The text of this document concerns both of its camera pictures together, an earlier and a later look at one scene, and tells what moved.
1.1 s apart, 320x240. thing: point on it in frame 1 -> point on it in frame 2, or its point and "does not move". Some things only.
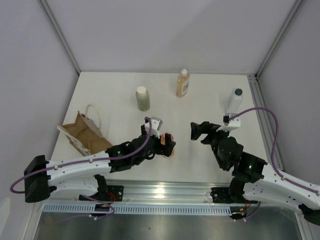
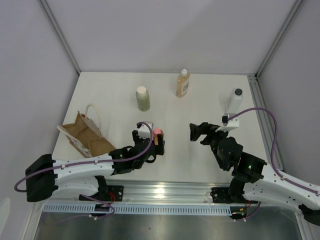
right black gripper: x=197 y=130 does not move
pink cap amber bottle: x=163 y=141 -> x=156 y=131
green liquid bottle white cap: x=143 y=98 does not move
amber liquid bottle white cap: x=183 y=82 does not move
